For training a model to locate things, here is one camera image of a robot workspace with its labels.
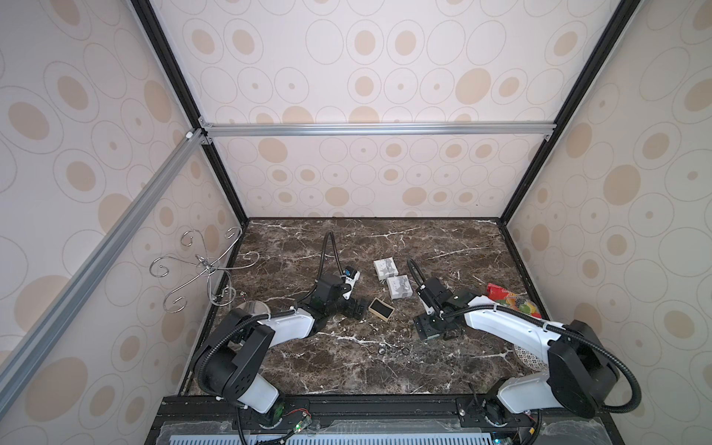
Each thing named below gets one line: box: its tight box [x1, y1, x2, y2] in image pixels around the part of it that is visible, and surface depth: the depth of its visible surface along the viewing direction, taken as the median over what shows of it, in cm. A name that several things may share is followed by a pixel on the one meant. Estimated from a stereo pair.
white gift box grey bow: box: [373, 256, 399, 284], surface depth 102 cm
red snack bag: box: [485, 282, 543, 319], surface depth 91 cm
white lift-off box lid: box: [386, 274, 413, 300], surface depth 96 cm
